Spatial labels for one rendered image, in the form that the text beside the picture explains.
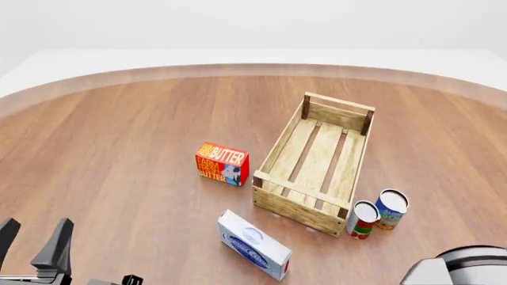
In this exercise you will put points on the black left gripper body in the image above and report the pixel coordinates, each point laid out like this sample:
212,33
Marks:
27,280

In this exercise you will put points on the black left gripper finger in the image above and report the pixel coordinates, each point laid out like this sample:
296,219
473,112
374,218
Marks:
8,231
55,252

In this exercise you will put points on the silver-grey right robot arm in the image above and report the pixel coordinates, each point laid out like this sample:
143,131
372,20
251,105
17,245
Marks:
475,264

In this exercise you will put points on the wooden slat tray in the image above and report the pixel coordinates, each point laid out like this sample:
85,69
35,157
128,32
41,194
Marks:
277,205

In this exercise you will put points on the red butter box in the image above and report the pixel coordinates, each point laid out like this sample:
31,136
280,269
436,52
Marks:
222,167

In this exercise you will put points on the white and blue food box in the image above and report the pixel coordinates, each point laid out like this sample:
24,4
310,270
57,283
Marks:
253,246

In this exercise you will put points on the tomato print tin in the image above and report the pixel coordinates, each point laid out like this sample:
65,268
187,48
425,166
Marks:
362,222

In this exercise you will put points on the blue alphabet soup tin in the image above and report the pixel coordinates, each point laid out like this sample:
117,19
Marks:
392,210

